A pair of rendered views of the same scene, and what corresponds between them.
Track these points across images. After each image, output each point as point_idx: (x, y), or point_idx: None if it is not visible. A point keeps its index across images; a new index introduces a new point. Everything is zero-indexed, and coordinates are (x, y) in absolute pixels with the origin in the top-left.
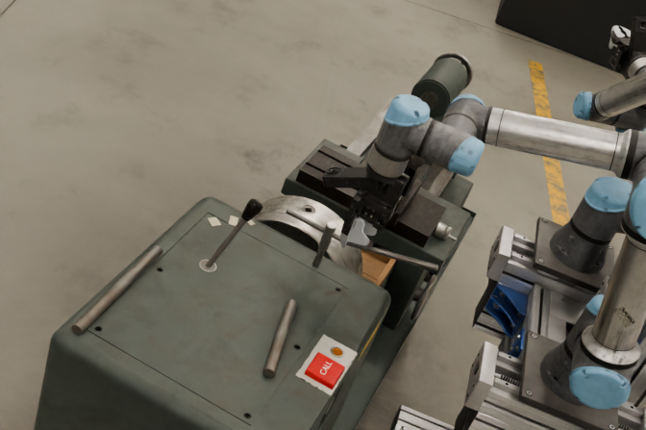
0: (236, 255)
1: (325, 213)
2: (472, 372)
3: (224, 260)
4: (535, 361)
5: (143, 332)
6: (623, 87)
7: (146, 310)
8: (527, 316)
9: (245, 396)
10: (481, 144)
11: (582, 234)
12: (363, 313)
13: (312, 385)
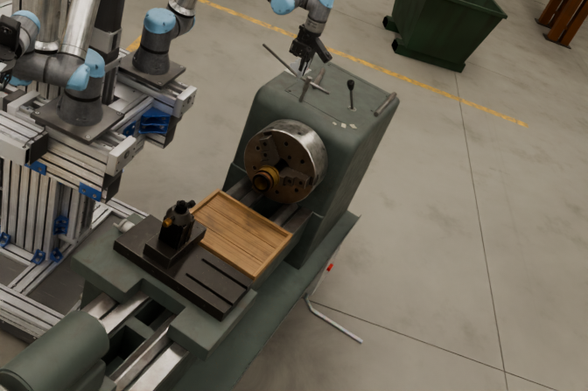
0: (339, 110)
1: (289, 130)
2: (185, 108)
3: (345, 109)
4: (167, 74)
5: (370, 92)
6: (95, 17)
7: (372, 98)
8: (119, 130)
9: (330, 69)
10: None
11: None
12: (278, 80)
13: None
